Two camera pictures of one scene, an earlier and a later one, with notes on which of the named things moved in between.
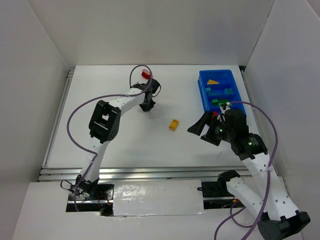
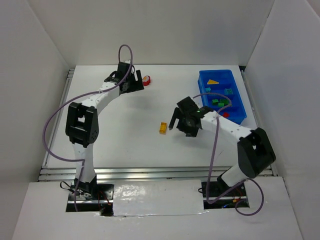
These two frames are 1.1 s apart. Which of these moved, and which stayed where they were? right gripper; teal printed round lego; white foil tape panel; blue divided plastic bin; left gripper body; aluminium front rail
Moved: left gripper body; right gripper
Stayed: blue divided plastic bin; white foil tape panel; teal printed round lego; aluminium front rail
